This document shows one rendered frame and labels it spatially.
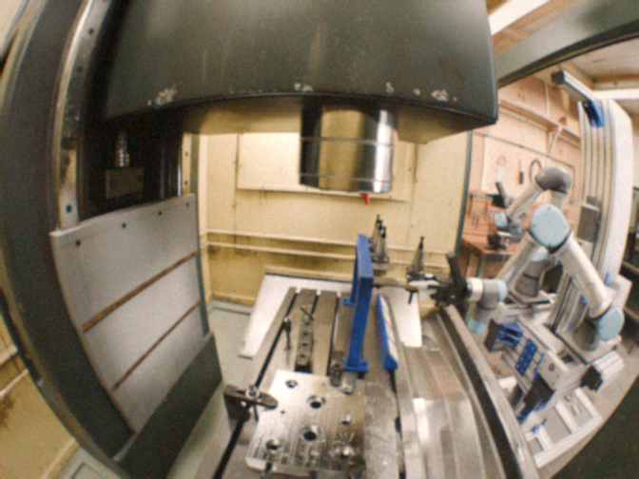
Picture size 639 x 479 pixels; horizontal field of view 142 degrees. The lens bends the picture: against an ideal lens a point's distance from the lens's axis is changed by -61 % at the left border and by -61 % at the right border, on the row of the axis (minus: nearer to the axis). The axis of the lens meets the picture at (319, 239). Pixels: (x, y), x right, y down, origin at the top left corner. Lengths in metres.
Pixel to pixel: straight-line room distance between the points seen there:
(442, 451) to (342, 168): 0.87
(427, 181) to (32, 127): 1.56
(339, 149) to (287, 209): 1.16
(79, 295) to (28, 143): 0.28
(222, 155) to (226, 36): 1.27
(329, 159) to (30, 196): 0.49
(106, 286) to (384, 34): 0.61
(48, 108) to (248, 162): 1.25
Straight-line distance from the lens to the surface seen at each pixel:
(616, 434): 0.74
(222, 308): 1.80
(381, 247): 0.88
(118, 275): 0.60
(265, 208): 1.55
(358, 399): 0.70
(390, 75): 0.35
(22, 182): 0.51
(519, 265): 1.03
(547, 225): 0.85
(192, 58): 0.43
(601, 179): 1.37
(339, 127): 0.38
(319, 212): 1.49
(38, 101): 0.53
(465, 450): 1.02
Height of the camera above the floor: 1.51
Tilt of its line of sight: 16 degrees down
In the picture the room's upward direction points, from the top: 4 degrees clockwise
